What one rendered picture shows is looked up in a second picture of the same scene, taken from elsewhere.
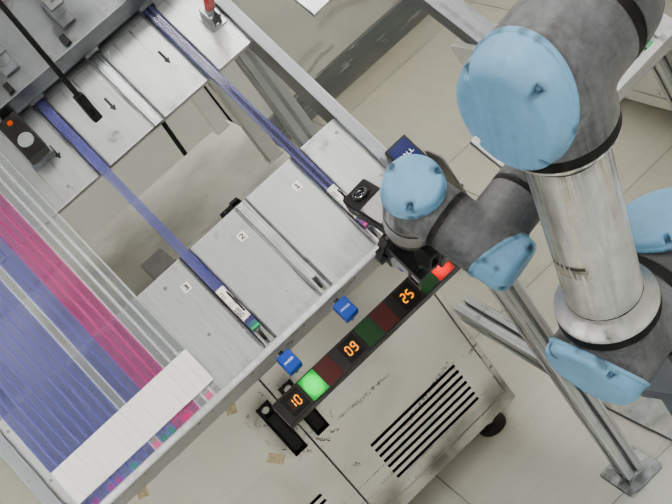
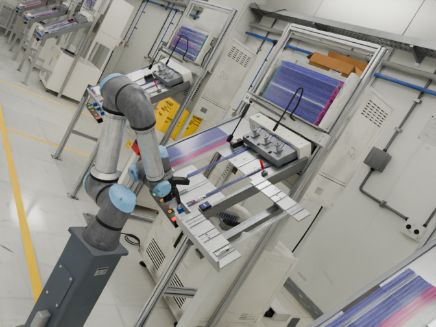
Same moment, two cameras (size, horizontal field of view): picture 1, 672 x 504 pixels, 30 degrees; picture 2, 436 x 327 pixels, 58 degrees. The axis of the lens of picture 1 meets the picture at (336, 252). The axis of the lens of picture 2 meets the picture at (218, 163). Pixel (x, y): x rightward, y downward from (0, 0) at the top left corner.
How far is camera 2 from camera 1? 1.88 m
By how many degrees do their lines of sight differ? 60
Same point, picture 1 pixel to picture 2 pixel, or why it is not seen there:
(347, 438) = not seen: hidden behind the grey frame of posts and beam
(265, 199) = (207, 184)
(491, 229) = (139, 163)
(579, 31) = (116, 81)
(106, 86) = (250, 158)
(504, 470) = (158, 318)
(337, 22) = not seen: outside the picture
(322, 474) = (169, 256)
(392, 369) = (189, 270)
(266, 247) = (194, 184)
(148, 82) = (248, 165)
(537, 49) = (115, 75)
